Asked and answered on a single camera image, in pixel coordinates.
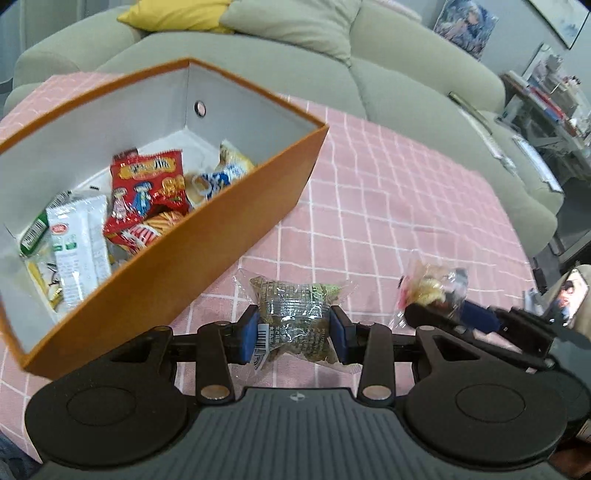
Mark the dark thin book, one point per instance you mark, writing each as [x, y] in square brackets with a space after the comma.
[466, 106]

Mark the clear packet mixed snack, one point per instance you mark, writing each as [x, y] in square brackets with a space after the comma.
[431, 286]

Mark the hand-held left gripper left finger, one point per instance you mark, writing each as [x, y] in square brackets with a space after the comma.
[247, 334]

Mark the red cartoon snack packet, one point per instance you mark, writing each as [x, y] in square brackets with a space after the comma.
[147, 184]

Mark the yellow snack packet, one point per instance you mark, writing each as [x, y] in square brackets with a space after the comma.
[41, 277]

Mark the cluttered shelf rack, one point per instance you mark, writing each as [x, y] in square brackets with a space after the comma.
[554, 101]

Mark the beige pillow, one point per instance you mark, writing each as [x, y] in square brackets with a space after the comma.
[295, 23]

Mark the long red biscuit packet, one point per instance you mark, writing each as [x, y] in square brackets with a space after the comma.
[138, 233]

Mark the orange cardboard box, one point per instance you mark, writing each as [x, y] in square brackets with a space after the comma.
[221, 230]

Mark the beige sofa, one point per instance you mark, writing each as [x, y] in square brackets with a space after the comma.
[406, 78]

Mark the pink checked tablecloth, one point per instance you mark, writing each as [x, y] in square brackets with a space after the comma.
[392, 207]

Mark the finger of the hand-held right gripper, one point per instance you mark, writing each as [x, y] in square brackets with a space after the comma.
[443, 318]
[482, 316]

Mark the printed booklet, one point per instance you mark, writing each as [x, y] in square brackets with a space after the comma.
[491, 141]

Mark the clear packet green snack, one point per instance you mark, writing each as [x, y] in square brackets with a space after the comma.
[295, 318]

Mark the framed picture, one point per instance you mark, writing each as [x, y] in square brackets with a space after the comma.
[563, 18]

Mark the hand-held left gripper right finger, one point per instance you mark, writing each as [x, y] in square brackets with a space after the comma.
[339, 334]

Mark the white paper sheet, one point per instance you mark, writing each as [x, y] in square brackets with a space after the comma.
[538, 164]

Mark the beige biscuit bag blue print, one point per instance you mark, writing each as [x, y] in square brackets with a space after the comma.
[221, 175]

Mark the wall poster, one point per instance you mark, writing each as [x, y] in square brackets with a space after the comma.
[466, 25]

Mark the yellow pillow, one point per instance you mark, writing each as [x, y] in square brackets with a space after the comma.
[175, 14]

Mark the white snack packet green print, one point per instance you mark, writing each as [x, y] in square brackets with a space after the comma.
[74, 249]

